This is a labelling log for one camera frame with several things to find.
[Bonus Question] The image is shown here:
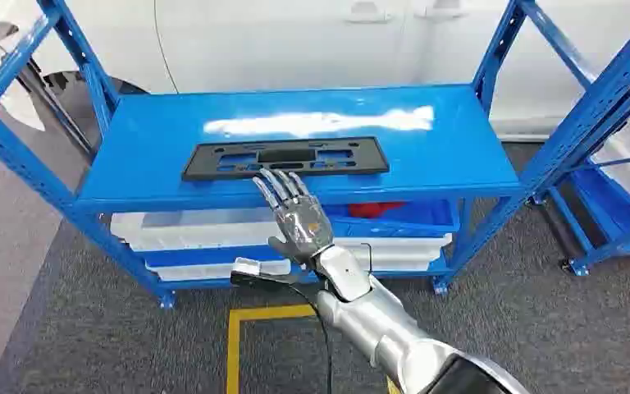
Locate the blue steel shelf rack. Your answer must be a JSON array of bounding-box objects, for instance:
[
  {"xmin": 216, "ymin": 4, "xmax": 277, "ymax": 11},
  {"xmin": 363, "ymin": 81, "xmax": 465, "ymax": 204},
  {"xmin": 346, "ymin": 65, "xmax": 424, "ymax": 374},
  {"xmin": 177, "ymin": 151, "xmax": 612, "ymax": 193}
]
[
  {"xmin": 0, "ymin": 0, "xmax": 630, "ymax": 311},
  {"xmin": 532, "ymin": 71, "xmax": 630, "ymax": 278}
]

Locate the blue plastic bin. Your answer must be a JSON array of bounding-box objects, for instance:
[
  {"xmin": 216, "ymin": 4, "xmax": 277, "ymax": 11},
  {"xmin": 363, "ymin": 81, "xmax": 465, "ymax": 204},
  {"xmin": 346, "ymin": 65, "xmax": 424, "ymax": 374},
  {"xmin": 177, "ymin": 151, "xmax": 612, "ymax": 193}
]
[{"xmin": 322, "ymin": 199, "xmax": 461, "ymax": 239}]

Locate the black car tyre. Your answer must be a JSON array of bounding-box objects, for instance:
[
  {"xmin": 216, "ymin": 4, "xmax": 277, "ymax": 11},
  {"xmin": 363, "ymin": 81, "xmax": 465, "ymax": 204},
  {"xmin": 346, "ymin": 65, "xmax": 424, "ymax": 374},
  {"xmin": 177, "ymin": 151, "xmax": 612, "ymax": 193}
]
[{"xmin": 16, "ymin": 58, "xmax": 150, "ymax": 160}]

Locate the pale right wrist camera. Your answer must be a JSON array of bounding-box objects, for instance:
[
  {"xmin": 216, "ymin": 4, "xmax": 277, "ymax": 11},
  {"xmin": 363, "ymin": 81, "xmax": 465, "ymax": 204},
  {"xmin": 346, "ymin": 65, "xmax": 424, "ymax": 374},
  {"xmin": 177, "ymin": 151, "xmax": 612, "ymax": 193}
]
[{"xmin": 230, "ymin": 257, "xmax": 295, "ymax": 290}]

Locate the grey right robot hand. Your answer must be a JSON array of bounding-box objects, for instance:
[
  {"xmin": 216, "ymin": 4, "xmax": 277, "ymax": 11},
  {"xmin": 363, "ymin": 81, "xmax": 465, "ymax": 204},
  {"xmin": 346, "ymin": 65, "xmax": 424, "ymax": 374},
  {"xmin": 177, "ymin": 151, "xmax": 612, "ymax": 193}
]
[{"xmin": 252, "ymin": 167, "xmax": 336, "ymax": 268}]

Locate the white car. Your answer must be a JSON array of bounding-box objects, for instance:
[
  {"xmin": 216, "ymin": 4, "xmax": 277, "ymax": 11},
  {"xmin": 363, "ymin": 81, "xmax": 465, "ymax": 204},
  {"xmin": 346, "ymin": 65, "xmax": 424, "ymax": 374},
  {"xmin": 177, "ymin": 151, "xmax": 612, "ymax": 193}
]
[{"xmin": 0, "ymin": 0, "xmax": 630, "ymax": 138}]

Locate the red part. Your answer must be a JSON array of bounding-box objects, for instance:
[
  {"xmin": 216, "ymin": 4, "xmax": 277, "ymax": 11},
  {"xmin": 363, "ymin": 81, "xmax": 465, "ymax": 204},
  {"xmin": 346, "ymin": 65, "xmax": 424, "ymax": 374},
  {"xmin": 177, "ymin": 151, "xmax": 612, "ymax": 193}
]
[{"xmin": 346, "ymin": 201, "xmax": 406, "ymax": 220}]

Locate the white plastic bin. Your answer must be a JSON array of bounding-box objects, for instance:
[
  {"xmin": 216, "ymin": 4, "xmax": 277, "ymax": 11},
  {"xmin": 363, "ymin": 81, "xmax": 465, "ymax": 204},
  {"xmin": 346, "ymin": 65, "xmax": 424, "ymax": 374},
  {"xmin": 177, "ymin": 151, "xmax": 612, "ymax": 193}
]
[
  {"xmin": 146, "ymin": 233, "xmax": 454, "ymax": 282},
  {"xmin": 109, "ymin": 208, "xmax": 289, "ymax": 253}
]

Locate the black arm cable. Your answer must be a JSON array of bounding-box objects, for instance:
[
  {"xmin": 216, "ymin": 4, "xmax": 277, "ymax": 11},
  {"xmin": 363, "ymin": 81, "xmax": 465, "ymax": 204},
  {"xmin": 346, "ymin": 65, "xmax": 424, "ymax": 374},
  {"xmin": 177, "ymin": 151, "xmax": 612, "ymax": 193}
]
[{"xmin": 287, "ymin": 282, "xmax": 334, "ymax": 394}]

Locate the black plastic frame plate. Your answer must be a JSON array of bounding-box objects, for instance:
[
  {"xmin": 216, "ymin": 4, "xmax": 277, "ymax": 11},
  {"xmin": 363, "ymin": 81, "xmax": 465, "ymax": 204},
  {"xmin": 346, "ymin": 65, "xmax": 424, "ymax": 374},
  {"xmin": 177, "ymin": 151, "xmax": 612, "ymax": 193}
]
[{"xmin": 180, "ymin": 136, "xmax": 391, "ymax": 183}]

